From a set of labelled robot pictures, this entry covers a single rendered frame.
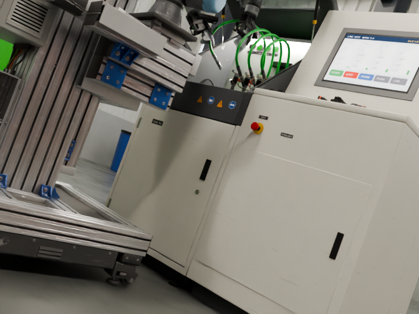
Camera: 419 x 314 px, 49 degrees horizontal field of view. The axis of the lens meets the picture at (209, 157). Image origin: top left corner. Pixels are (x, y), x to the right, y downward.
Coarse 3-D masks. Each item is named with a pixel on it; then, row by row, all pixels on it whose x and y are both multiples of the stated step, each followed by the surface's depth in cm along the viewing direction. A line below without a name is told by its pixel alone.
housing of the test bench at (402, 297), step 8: (416, 240) 211; (416, 248) 214; (408, 256) 209; (416, 256) 217; (408, 264) 211; (416, 264) 220; (408, 272) 214; (416, 272) 224; (400, 280) 208; (408, 280) 218; (416, 280) 227; (400, 288) 211; (408, 288) 221; (400, 296) 214; (408, 296) 224; (392, 304) 208; (400, 304) 217; (408, 304) 228; (392, 312) 211; (400, 312) 221
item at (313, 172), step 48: (336, 96) 213; (240, 144) 208; (288, 144) 193; (336, 144) 180; (384, 144) 169; (240, 192) 201; (288, 192) 187; (336, 192) 175; (384, 192) 167; (240, 240) 195; (288, 240) 182; (336, 240) 170; (384, 240) 180; (240, 288) 190; (288, 288) 177; (336, 288) 166; (384, 288) 194
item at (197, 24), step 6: (192, 12) 250; (198, 12) 253; (186, 18) 252; (192, 18) 250; (198, 18) 251; (192, 24) 251; (198, 24) 249; (204, 24) 250; (198, 30) 248; (204, 30) 253
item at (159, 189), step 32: (160, 128) 242; (192, 128) 229; (224, 128) 216; (128, 160) 251; (160, 160) 236; (192, 160) 223; (128, 192) 245; (160, 192) 231; (192, 192) 218; (160, 224) 225; (192, 224) 213
